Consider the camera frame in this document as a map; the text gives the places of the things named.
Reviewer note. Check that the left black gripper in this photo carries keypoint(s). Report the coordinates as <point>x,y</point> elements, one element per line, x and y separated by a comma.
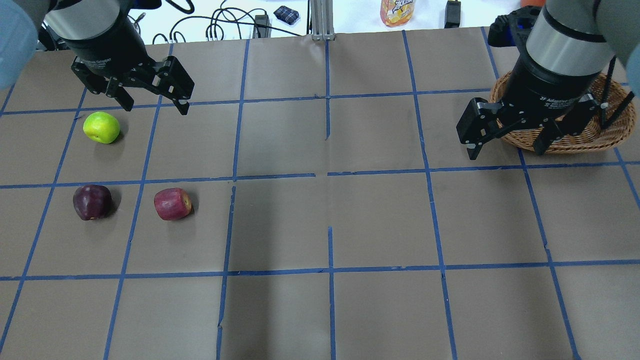
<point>111,51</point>

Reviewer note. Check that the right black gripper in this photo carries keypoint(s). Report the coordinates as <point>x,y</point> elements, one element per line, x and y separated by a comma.
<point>544,83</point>

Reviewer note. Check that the green apple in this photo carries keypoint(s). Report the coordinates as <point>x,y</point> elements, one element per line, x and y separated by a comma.
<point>101,127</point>

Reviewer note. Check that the dark red apple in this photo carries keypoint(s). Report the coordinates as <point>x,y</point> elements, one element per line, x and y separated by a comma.
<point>92,202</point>

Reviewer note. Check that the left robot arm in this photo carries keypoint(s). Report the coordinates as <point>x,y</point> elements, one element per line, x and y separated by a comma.
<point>22,20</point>

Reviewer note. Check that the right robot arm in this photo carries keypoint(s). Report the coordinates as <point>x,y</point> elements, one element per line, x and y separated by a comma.
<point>563,47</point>

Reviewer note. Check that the wicker basket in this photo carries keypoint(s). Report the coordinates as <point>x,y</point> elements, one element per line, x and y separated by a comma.
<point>593,138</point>

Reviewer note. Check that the black box on table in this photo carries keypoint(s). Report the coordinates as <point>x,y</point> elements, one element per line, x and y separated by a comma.
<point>453,10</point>

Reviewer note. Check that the black power adapter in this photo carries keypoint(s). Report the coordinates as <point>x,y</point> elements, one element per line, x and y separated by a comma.
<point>261,29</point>

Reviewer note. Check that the dark blue checked pouch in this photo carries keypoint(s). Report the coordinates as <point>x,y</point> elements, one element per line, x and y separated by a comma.
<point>287,15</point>

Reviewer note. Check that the orange snack bag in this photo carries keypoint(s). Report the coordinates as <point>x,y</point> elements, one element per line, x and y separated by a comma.
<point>395,13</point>

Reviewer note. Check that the aluminium frame post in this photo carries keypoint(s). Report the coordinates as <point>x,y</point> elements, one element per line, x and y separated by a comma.
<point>322,20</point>

